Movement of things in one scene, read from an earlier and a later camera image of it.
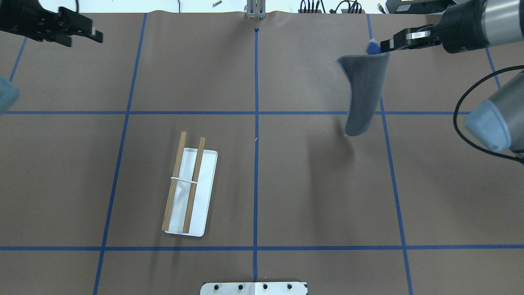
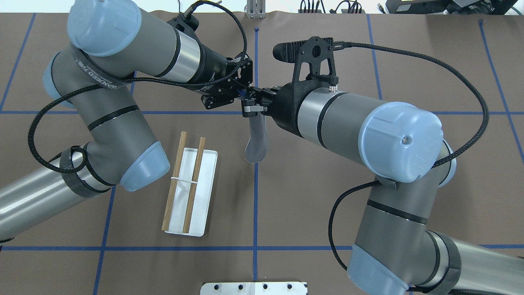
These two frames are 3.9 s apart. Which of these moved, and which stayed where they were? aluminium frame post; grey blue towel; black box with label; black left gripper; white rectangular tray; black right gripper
Moved: grey blue towel; black left gripper; black right gripper
Stayed: black box with label; white rectangular tray; aluminium frame post
